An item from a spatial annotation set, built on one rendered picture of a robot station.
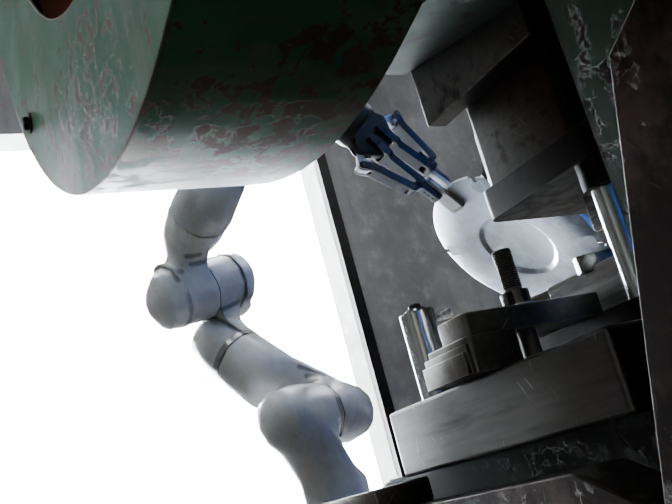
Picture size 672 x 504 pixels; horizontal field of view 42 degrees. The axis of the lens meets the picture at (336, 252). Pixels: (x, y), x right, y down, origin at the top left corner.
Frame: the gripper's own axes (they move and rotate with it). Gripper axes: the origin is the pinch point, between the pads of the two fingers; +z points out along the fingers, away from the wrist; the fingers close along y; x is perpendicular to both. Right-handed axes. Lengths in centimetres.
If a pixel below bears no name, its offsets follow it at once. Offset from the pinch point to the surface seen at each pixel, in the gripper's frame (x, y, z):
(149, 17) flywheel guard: -59, -47, -35
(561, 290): -43, -33, 5
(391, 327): 432, 201, 110
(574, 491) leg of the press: -60, -58, 4
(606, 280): -49, -34, 6
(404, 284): 434, 237, 103
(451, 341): -47, -47, -4
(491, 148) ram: -40.0, -22.1, -6.7
